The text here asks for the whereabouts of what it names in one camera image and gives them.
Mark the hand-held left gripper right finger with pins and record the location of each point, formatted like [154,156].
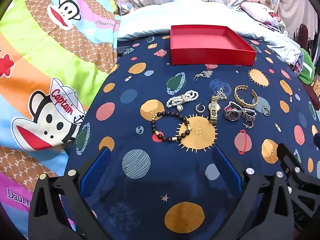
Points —
[226,170]

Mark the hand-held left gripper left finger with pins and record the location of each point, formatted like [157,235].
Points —
[96,170]

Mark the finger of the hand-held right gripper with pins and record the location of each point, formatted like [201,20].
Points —
[317,138]
[288,162]

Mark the small hoop earring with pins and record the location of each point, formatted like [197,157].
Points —
[249,125]

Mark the silver wristwatch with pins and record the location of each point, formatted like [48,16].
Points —
[235,114]

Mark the gold wristwatch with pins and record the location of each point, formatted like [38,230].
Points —
[214,108]

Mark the large hoop earring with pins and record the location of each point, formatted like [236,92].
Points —
[202,110]

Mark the red cardboard box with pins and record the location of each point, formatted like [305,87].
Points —
[212,55]

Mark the navy planet print bedsheet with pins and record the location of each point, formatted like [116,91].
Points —
[150,187]

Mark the green cloth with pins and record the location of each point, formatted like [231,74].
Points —
[306,65]

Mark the triangular silver filigree earring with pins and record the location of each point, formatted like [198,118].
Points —
[221,93]

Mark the silver filigree earring with hook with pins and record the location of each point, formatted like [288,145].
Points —
[206,73]

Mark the dark metal chair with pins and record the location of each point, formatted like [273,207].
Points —
[302,33]

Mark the colourful cartoon monkey blanket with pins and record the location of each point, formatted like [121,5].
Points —
[37,55]

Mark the beige curtain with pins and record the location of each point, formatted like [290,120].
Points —
[292,0]

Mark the white printed pillow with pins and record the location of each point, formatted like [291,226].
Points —
[257,10]

